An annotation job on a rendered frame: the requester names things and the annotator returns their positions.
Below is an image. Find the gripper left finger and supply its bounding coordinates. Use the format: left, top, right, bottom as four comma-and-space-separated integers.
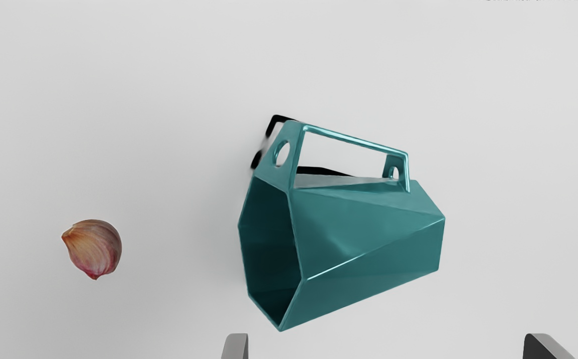
221, 333, 249, 359

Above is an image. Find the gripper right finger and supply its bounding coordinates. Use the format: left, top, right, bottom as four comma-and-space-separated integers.
523, 333, 577, 359

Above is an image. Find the teal faceted mug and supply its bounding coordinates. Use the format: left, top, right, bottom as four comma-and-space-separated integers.
237, 120, 446, 333

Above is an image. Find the pink garlic clove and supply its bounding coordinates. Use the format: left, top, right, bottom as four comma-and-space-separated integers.
61, 219, 122, 281

